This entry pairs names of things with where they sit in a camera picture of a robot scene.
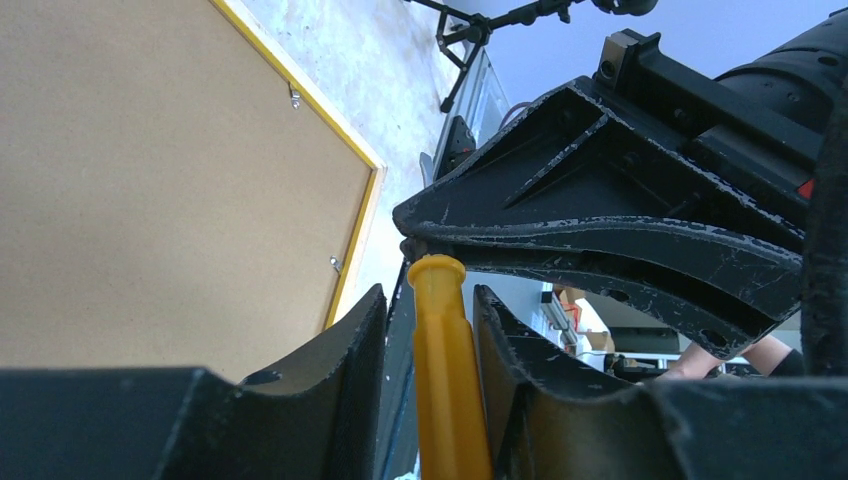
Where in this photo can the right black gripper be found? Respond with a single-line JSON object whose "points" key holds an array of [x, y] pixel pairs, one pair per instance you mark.
{"points": [[661, 143]]}

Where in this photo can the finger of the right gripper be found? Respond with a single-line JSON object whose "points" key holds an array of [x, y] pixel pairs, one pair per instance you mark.
{"points": [[722, 290]]}

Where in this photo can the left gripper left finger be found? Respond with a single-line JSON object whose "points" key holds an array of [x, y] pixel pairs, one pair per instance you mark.
{"points": [[311, 415]]}

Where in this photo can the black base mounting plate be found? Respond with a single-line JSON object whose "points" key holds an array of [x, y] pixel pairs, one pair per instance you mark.
{"points": [[459, 144]]}

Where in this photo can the aluminium front rail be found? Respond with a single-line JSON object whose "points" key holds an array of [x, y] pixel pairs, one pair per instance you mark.
{"points": [[481, 101]]}

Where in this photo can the yellow picture frame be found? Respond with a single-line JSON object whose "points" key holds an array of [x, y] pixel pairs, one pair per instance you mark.
{"points": [[172, 191]]}

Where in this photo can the black mini tripod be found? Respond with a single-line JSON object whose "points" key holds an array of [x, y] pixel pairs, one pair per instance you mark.
{"points": [[461, 37]]}

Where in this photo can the orange handled screwdriver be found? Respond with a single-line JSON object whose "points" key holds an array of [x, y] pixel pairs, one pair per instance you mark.
{"points": [[452, 431]]}

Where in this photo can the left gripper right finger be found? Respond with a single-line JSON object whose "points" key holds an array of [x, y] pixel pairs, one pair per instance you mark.
{"points": [[552, 416]]}

